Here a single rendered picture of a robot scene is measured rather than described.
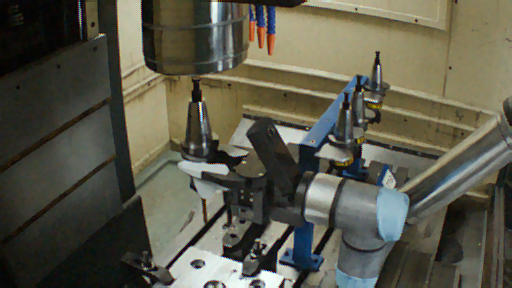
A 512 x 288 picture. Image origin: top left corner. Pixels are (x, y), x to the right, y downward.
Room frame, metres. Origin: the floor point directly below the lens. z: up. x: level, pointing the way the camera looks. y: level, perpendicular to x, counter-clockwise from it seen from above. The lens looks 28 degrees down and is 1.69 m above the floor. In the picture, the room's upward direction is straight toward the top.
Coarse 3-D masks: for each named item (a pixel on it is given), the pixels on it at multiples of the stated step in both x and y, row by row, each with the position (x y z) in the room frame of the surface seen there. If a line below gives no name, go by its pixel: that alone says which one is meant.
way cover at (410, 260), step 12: (396, 252) 1.05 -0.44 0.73; (408, 252) 1.07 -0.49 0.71; (420, 252) 1.07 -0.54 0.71; (384, 264) 0.99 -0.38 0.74; (396, 264) 0.99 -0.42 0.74; (408, 264) 1.00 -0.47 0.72; (420, 264) 1.00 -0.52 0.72; (432, 264) 0.99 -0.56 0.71; (444, 264) 1.01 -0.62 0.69; (384, 276) 0.93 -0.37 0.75; (396, 276) 0.92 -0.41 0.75; (408, 276) 0.94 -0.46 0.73; (420, 276) 0.93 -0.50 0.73; (432, 276) 0.95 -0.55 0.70; (444, 276) 0.94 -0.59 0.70; (456, 276) 0.93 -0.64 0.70
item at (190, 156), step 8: (216, 136) 0.68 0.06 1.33; (184, 144) 0.66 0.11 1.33; (208, 144) 0.66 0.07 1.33; (216, 144) 0.67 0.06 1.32; (184, 152) 0.66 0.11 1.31; (192, 152) 0.64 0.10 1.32; (200, 152) 0.64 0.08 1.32; (208, 152) 0.65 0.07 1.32; (216, 152) 0.67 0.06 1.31; (192, 160) 0.64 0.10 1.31; (200, 160) 0.64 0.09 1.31; (208, 160) 0.65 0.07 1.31
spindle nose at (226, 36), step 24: (144, 0) 0.63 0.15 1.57; (168, 0) 0.60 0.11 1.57; (144, 24) 0.63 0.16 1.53; (168, 24) 0.60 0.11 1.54; (192, 24) 0.59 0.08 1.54; (216, 24) 0.61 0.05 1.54; (240, 24) 0.63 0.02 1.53; (144, 48) 0.63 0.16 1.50; (168, 48) 0.60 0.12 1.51; (192, 48) 0.59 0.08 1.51; (216, 48) 0.60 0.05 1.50; (240, 48) 0.63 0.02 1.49; (168, 72) 0.60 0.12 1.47; (192, 72) 0.60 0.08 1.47; (216, 72) 0.61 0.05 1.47
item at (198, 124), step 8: (192, 104) 0.66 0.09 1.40; (200, 104) 0.66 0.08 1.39; (192, 112) 0.66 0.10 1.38; (200, 112) 0.66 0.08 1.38; (192, 120) 0.66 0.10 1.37; (200, 120) 0.66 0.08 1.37; (208, 120) 0.67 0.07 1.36; (192, 128) 0.66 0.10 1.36; (200, 128) 0.66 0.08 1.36; (208, 128) 0.67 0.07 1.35; (192, 136) 0.66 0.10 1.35; (200, 136) 0.65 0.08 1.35; (208, 136) 0.66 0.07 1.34; (192, 144) 0.65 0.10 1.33; (200, 144) 0.65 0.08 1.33
